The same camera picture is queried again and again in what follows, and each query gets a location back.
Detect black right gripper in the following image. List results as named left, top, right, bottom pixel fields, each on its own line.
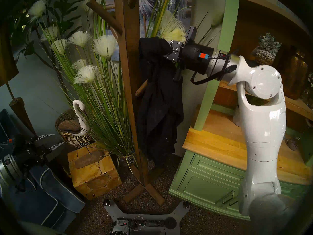
left=163, top=26, right=215, bottom=81

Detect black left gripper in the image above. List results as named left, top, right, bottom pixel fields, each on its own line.
left=11, top=134, right=65, bottom=168

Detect black jacket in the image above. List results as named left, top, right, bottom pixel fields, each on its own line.
left=137, top=37, right=184, bottom=168

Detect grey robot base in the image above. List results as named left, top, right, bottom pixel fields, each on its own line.
left=103, top=199, right=190, bottom=235

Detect brown wooden coat rack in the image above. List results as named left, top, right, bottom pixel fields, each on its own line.
left=86, top=0, right=166, bottom=206

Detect wicker basket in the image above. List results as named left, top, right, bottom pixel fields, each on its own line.
left=55, top=109, right=95, bottom=149

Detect white swan figurine on stand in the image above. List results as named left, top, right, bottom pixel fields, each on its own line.
left=58, top=100, right=105, bottom=169

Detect blue armchair white piping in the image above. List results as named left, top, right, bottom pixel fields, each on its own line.
left=0, top=108, right=86, bottom=234

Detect wooden block stool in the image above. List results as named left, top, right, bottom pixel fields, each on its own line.
left=68, top=142, right=122, bottom=200

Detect green wooden hutch cabinet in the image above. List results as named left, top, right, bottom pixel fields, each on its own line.
left=169, top=0, right=313, bottom=223

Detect artificial grass plant white pompons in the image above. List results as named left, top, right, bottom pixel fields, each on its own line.
left=28, top=0, right=224, bottom=160

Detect woven plant pot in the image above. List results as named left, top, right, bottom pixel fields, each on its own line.
left=117, top=153, right=136, bottom=167

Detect green plant in grey pot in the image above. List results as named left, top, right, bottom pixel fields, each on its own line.
left=232, top=107, right=241, bottom=128

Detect succulent in woven pot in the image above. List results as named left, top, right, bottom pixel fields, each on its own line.
left=254, top=33, right=282, bottom=66

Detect dark leafy plant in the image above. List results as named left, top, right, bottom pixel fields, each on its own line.
left=7, top=0, right=86, bottom=95

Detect black power strip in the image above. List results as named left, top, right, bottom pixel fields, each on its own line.
left=116, top=219, right=165, bottom=230

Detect glass vase with flowers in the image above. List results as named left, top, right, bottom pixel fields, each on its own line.
left=301, top=72, right=313, bottom=110

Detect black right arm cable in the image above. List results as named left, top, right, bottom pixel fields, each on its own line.
left=190, top=55, right=238, bottom=85

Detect palm wall painting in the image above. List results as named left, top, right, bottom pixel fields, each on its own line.
left=105, top=0, right=196, bottom=41

